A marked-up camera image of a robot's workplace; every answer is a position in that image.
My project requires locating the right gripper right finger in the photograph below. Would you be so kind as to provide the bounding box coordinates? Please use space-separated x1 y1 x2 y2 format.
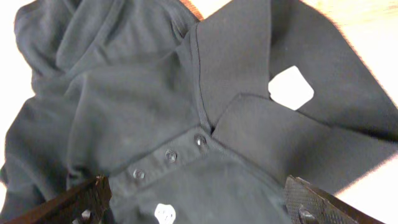
284 175 383 224

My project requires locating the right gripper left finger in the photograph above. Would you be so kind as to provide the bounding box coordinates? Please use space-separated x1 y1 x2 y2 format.
6 175 111 224

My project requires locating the black polo shirt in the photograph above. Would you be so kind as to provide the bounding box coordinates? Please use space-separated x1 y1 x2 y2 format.
1 0 397 223

